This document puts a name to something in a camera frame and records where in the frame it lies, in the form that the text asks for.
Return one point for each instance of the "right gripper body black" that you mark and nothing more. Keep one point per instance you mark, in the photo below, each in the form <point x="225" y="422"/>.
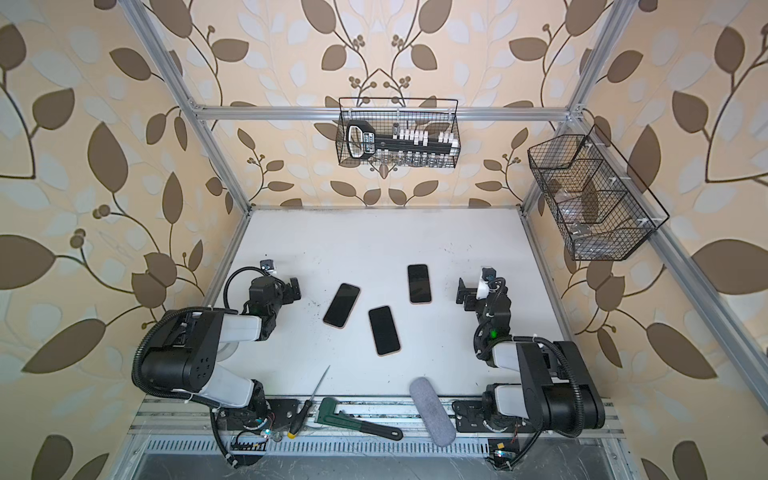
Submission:
<point x="474" y="291"/>

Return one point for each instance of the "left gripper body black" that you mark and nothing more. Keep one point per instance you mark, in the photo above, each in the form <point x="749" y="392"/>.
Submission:
<point x="285" y="288"/>

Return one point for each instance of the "blue phone black screen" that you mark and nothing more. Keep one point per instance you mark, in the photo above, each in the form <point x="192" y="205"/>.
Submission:
<point x="419" y="284"/>

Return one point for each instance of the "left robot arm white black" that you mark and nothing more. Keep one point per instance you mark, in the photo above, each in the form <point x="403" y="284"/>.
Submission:
<point x="178" y="359"/>

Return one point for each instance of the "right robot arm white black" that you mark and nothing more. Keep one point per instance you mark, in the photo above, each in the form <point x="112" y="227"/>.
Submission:
<point x="555" y="392"/>

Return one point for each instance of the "left phone in pink case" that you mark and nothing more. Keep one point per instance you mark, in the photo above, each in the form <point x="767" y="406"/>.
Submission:
<point x="341" y="306"/>

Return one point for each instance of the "phone in pink case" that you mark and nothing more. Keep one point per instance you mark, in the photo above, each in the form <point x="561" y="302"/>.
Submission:
<point x="341" y="306"/>
<point x="384" y="331"/>

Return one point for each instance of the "middle phone in pink case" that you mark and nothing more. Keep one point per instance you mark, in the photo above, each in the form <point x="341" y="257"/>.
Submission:
<point x="384" y="331"/>

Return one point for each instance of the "grey oblong pouch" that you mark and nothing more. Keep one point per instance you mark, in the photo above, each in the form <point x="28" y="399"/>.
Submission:
<point x="434" y="416"/>

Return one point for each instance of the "green pipe wrench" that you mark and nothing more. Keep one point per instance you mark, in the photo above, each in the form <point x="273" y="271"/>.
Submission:
<point x="328" y="416"/>

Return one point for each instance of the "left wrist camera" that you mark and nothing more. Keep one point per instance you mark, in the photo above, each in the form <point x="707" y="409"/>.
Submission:
<point x="267" y="265"/>

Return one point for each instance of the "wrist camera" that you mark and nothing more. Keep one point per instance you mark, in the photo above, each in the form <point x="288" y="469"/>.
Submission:
<point x="486" y="282"/>
<point x="267" y="265"/>

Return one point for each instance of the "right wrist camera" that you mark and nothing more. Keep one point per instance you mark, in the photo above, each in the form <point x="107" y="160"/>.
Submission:
<point x="486" y="282"/>

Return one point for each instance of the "screwdriver black yellow handle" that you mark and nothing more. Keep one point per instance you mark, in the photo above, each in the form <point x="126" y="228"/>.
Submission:
<point x="299" y="420"/>

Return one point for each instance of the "black wire basket right wall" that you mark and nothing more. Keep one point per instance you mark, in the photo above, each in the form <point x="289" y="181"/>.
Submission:
<point x="601" y="205"/>

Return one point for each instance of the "black wire basket wall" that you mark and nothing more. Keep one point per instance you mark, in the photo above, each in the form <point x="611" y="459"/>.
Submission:
<point x="433" y="113"/>
<point x="601" y="205"/>

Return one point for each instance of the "black socket set rail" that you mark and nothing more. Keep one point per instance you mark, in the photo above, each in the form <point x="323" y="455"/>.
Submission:
<point x="364" y="142"/>

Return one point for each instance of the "black wire basket back wall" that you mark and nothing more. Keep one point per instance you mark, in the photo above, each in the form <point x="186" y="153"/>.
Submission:
<point x="433" y="113"/>

